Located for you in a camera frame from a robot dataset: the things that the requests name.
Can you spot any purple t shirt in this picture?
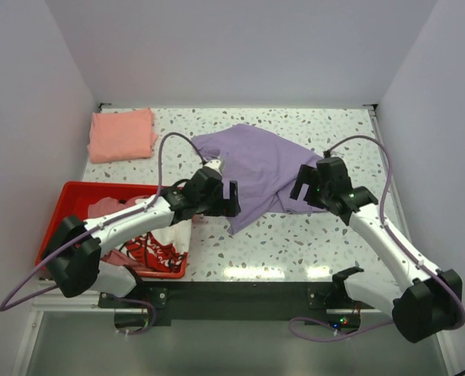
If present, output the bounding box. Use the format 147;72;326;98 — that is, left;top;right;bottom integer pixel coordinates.
192;124;322;235

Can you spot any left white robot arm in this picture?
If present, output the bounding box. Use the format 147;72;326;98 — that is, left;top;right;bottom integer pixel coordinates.
41;164;241;307

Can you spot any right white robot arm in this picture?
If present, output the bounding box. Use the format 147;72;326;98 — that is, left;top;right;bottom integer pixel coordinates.
290;157;465;343

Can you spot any white and red t shirt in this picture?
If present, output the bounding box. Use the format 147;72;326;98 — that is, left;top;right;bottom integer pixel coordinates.
118;220;192;274

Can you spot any dusty pink t shirt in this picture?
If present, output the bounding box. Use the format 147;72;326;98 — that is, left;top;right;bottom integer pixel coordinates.
88;196;150;272

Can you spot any folded salmon pink t shirt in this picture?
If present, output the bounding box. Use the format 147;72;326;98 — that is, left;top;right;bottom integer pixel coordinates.
87;108;157;164

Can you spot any red plastic tray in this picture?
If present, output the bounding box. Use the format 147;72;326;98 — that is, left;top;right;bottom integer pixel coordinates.
35;182;187;279

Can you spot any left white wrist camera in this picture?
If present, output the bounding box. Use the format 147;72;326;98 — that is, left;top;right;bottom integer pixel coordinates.
204;159;224;175

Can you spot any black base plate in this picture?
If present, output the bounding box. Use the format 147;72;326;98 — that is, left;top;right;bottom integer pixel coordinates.
98;281;371;328

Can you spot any aluminium frame rail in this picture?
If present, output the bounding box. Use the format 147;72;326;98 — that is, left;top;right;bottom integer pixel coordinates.
30;280;111;313

